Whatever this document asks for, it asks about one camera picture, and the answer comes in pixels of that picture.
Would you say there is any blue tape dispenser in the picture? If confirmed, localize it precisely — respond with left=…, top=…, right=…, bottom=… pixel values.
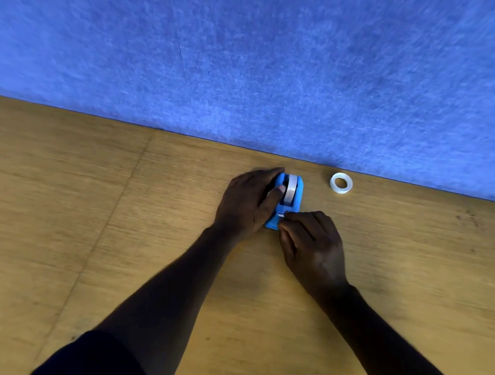
left=264, top=171, right=305, bottom=233

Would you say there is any person's left forearm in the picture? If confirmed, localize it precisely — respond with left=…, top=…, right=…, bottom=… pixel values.
left=90, top=217, right=239, bottom=375

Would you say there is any person's right hand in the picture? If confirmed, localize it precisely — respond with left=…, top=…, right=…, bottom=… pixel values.
left=272, top=208, right=355, bottom=304

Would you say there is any person's right forearm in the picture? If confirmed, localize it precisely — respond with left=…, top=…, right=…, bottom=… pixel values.
left=310, top=282, right=489, bottom=375

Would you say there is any white tape roll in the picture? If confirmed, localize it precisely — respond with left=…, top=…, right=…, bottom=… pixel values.
left=281, top=174, right=299, bottom=207
left=329, top=172, right=354, bottom=196

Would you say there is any loose white tape roll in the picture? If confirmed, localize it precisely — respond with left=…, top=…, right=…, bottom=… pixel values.
left=329, top=172, right=354, bottom=196

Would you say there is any black sleeve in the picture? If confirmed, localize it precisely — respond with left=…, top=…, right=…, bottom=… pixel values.
left=28, top=325, right=154, bottom=375

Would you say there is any person's left hand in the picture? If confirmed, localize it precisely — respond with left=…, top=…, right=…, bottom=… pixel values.
left=212, top=163, right=288, bottom=244

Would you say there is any blue felt partition panel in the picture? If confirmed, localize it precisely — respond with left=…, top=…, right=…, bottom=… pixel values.
left=0, top=0, right=495, bottom=206

